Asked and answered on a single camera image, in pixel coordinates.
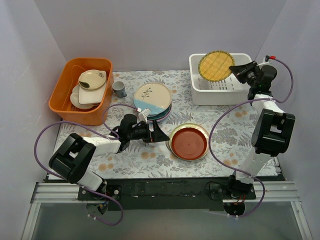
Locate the woven bamboo tray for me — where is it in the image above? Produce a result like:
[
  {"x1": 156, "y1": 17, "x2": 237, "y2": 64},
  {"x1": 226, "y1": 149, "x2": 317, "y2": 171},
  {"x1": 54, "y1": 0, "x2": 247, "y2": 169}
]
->
[{"x1": 198, "y1": 50, "x2": 235, "y2": 82}]

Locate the red scalloped plastic plate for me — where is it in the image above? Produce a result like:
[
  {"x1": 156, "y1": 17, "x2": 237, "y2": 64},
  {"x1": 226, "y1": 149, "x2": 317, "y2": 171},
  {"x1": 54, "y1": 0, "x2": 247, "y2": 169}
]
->
[{"x1": 171, "y1": 127, "x2": 208, "y2": 161}]

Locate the cream plate with leaf sprig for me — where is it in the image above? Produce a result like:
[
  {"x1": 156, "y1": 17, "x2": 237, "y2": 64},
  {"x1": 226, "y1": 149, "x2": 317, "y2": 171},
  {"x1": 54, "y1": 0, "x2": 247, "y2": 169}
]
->
[{"x1": 169, "y1": 123, "x2": 209, "y2": 161}]

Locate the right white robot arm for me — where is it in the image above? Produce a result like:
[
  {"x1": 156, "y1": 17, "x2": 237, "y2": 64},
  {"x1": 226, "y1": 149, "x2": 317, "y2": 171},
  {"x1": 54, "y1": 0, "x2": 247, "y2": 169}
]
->
[{"x1": 226, "y1": 61, "x2": 296, "y2": 199}]

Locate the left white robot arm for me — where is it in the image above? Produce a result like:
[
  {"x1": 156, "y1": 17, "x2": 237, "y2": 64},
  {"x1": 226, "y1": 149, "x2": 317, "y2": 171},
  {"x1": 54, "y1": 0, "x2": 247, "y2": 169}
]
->
[{"x1": 48, "y1": 114, "x2": 170, "y2": 200}]

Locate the stack of coloured plates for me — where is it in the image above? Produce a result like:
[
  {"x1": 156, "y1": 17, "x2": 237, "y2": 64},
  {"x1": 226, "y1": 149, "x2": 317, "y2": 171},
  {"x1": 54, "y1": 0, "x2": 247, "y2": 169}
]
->
[{"x1": 134, "y1": 100, "x2": 172, "y2": 122}]

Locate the white plastic bin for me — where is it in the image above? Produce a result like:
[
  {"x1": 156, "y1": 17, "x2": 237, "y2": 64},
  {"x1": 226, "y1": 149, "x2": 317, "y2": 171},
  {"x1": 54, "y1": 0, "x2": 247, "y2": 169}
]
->
[{"x1": 189, "y1": 53, "x2": 250, "y2": 106}]

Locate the orange plastic bin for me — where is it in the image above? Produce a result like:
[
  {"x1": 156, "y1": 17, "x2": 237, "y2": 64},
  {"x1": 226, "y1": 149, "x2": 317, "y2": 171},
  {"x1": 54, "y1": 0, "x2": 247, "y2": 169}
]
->
[{"x1": 48, "y1": 57, "x2": 114, "y2": 126}]

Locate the small speckled ceramic saucer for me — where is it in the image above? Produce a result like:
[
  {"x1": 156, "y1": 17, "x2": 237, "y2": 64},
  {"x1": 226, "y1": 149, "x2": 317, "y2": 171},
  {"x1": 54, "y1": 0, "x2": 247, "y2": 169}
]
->
[{"x1": 165, "y1": 141, "x2": 171, "y2": 150}]

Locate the cream and blue leaf plate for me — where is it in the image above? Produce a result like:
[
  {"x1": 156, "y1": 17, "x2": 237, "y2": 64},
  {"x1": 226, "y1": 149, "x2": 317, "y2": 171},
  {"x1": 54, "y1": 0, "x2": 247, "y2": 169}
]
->
[{"x1": 133, "y1": 82, "x2": 172, "y2": 115}]

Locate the grey ceramic cup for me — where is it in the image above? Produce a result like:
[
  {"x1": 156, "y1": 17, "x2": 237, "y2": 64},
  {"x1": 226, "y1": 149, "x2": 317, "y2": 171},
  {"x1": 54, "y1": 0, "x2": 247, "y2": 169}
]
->
[{"x1": 112, "y1": 81, "x2": 127, "y2": 98}]

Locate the floral patterned table mat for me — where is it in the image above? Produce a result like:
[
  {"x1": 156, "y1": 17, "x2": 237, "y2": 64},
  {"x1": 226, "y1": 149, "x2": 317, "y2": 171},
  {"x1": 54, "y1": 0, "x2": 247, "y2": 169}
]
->
[{"x1": 47, "y1": 69, "x2": 282, "y2": 180}]

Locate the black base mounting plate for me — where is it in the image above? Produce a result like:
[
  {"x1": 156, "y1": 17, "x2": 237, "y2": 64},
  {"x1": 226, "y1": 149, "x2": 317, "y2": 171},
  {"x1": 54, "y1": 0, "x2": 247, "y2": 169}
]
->
[{"x1": 77, "y1": 176, "x2": 257, "y2": 211}]

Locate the white rectangular plate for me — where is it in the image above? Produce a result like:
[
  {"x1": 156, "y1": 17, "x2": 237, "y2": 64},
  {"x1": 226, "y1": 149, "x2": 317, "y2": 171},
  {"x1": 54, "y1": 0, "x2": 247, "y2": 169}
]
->
[{"x1": 78, "y1": 80, "x2": 107, "y2": 104}]

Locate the cream plate with dark patch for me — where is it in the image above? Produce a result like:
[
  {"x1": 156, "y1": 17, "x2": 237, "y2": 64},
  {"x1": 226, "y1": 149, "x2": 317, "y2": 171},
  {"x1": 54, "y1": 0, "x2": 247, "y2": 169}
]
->
[{"x1": 78, "y1": 69, "x2": 107, "y2": 90}]

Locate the white flower-shaped plate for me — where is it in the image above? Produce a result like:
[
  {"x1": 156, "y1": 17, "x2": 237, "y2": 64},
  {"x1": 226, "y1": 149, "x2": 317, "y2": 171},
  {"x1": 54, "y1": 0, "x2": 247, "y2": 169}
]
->
[{"x1": 70, "y1": 84, "x2": 94, "y2": 110}]

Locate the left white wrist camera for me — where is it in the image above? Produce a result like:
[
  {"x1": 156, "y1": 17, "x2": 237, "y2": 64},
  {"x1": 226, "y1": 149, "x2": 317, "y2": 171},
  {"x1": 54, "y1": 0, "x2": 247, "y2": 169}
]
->
[{"x1": 136, "y1": 107, "x2": 151, "y2": 123}]

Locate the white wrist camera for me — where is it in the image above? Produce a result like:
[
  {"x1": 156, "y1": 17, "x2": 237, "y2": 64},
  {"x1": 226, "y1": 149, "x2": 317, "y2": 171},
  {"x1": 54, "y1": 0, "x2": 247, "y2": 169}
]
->
[
  {"x1": 257, "y1": 55, "x2": 276, "y2": 67},
  {"x1": 136, "y1": 107, "x2": 151, "y2": 123}
]

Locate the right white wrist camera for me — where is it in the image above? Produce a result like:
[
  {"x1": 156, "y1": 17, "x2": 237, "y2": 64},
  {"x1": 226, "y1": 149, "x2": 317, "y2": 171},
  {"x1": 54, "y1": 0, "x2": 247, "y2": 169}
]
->
[{"x1": 257, "y1": 55, "x2": 276, "y2": 67}]

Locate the aluminium frame rail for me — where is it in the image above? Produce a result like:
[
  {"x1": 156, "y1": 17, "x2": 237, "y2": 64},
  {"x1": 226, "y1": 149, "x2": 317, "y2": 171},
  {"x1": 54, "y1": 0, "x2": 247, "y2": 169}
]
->
[{"x1": 21, "y1": 181, "x2": 312, "y2": 240}]

